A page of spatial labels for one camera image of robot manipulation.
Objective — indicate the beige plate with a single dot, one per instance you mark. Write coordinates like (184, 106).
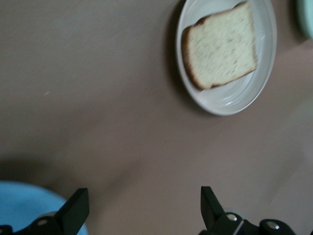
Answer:
(244, 98)

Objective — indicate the brown crust bread slice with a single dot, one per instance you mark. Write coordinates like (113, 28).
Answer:
(220, 46)

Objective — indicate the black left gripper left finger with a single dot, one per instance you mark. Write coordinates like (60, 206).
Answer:
(71, 210)

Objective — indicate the blue plate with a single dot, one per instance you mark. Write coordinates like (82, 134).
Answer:
(24, 203)

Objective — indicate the pale green plate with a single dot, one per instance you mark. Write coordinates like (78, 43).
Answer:
(306, 14)

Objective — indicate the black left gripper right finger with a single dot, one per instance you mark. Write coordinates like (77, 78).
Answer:
(212, 213)

